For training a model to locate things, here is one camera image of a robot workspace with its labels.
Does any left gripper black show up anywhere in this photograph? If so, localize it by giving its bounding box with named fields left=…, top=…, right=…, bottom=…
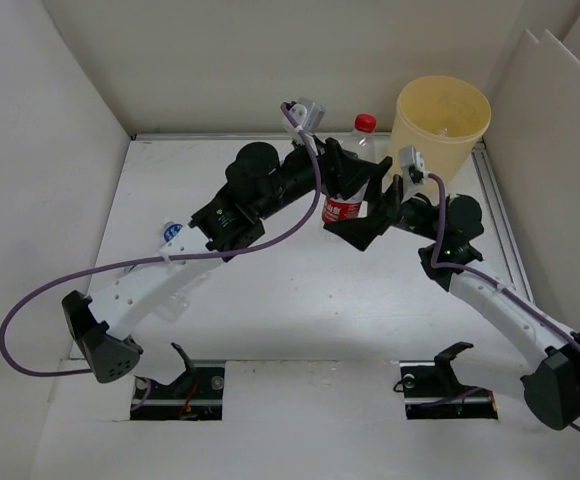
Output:
left=254, top=130, right=376, bottom=222

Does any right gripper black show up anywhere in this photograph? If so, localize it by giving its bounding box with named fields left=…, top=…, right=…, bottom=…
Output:
left=324, top=156, right=444, bottom=250

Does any red label plastic bottle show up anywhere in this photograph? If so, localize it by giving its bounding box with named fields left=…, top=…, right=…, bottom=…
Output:
left=321, top=113, right=377, bottom=244

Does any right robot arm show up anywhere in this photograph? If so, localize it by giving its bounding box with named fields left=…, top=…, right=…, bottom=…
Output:
left=325, top=174, right=580, bottom=430

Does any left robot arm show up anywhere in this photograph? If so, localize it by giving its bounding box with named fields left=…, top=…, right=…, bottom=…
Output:
left=61, top=138, right=392, bottom=384

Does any yellow plastic bin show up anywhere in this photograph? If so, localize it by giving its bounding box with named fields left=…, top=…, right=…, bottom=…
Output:
left=386, top=76, right=491, bottom=184

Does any blue label bottle upper left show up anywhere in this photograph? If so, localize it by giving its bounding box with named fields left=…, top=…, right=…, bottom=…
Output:
left=162, top=220, right=183, bottom=243

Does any blue label bottle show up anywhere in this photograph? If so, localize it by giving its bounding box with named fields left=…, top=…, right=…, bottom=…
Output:
left=155, top=292, right=190, bottom=323
left=162, top=220, right=183, bottom=243

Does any blue label bottle lower left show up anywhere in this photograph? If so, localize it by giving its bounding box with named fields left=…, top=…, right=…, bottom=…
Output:
left=155, top=292, right=190, bottom=323

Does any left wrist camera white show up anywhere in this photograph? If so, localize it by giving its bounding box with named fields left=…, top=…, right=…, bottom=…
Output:
left=281, top=97, right=326, bottom=133

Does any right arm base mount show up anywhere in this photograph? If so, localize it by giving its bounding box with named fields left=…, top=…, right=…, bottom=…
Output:
left=393, top=361, right=498, bottom=420

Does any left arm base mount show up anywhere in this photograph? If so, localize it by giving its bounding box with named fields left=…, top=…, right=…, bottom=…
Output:
left=129, top=361, right=226, bottom=422

